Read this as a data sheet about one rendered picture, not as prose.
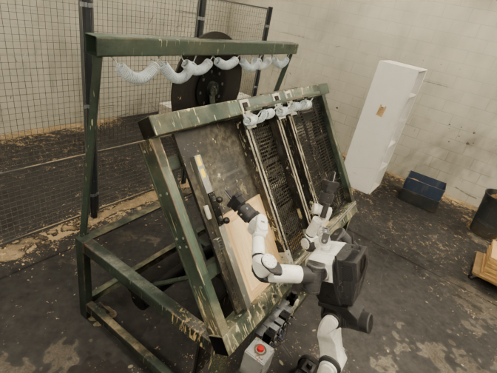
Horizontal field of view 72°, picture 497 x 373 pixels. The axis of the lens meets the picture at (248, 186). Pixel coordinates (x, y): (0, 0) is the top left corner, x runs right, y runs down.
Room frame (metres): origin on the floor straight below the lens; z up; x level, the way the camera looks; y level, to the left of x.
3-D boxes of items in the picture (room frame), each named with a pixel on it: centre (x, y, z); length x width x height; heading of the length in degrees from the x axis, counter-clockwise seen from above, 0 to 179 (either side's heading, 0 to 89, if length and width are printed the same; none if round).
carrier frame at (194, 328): (2.51, 0.01, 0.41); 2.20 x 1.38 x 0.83; 151
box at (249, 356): (1.19, -0.23, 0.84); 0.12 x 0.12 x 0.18; 61
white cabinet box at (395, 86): (5.66, -1.93, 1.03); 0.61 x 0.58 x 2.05; 149
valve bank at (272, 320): (1.61, -0.38, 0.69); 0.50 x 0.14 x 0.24; 151
